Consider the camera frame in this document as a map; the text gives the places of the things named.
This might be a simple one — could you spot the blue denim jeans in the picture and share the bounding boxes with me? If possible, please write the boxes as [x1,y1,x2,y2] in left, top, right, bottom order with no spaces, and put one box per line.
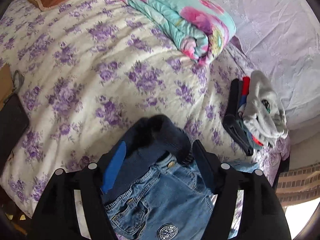
[98,114,261,240]

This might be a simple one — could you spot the lilac lace headboard cover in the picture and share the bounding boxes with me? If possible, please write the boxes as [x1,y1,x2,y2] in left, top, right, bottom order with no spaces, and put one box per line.
[213,0,319,144]

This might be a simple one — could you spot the gold flat box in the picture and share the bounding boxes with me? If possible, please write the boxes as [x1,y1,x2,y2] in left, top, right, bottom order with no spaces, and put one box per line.
[0,63,14,108]

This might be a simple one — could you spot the grey folded sweatshirt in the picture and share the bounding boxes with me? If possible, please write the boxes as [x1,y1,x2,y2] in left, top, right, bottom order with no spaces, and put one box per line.
[242,70,289,148]

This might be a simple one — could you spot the brown patterned cardboard box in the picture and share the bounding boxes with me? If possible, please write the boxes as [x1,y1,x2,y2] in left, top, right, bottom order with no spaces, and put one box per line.
[276,163,320,207]

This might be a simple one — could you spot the floral turquoise pink folded blanket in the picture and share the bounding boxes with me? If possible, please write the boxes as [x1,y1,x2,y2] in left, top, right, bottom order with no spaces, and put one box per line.
[121,0,236,65]

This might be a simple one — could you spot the dark teal folded garment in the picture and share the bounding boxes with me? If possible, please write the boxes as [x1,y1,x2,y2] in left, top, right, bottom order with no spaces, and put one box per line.
[236,80,263,152]

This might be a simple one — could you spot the red folded garment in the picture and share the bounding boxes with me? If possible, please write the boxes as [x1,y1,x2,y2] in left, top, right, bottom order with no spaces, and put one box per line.
[241,76,264,147]

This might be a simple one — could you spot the navy folded pants white stripe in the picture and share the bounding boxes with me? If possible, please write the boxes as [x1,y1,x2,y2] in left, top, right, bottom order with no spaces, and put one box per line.
[222,79,254,157]

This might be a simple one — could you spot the purple floral bedspread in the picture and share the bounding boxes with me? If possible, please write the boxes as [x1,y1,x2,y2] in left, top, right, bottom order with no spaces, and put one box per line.
[0,0,292,240]

